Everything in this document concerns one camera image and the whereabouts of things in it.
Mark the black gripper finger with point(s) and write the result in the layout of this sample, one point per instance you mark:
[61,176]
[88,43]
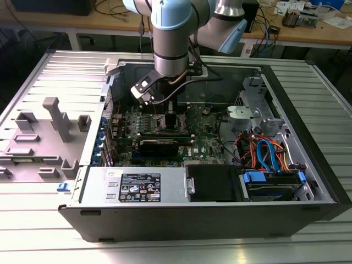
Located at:
[171,121]

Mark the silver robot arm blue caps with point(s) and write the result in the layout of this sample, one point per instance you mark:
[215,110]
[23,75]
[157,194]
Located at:
[170,41]

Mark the CPU socket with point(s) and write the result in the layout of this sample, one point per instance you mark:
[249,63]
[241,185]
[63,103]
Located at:
[160,122]

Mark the black RAM slot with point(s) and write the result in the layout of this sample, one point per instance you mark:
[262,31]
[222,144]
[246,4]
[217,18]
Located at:
[182,110]
[182,105]

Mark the blue expansion slot latch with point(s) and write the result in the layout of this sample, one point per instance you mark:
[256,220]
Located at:
[104,122]
[96,159]
[101,135]
[98,148]

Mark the green RAM stick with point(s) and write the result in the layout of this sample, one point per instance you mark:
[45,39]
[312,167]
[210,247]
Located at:
[184,140]

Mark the black graphics card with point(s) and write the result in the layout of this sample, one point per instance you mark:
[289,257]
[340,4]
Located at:
[158,148]

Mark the green motherboard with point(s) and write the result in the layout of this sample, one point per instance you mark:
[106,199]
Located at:
[206,132]

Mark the black drive bay box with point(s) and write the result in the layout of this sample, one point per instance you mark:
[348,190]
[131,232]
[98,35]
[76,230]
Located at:
[211,182]

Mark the silver power supply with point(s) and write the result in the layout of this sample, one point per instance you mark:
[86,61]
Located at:
[93,187]

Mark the wooden desk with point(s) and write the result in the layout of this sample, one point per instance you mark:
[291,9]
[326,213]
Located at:
[82,20]

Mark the black PC case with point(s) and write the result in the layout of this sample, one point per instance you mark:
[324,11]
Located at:
[192,222]

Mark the hard disk in blue carrier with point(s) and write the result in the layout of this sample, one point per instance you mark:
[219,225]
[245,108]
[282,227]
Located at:
[272,189]

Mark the small black adapter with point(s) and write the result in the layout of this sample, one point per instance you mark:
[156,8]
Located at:
[275,29]

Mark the black monitor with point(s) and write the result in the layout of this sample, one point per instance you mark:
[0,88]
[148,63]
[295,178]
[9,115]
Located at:
[55,6]

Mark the grey parts rack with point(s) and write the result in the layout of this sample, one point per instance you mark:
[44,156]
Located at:
[41,154]

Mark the white printed cards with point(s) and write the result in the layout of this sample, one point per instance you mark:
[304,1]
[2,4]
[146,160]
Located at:
[280,6]

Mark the metal heat sink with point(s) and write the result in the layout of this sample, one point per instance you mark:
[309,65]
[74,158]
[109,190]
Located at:
[291,17]

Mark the black office chair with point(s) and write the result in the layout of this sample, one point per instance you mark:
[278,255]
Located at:
[16,49]

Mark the grey electronic device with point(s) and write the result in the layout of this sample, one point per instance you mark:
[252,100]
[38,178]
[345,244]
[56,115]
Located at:
[308,19]

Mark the white paper sheets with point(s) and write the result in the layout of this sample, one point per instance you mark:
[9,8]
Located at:
[338,22]

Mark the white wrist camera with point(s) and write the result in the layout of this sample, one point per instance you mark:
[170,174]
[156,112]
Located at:
[140,89]

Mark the silver bracket with round hole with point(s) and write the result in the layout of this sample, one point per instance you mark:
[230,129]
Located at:
[242,112]

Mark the silver disk bay frame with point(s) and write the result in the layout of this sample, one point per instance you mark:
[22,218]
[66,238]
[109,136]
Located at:
[255,88]

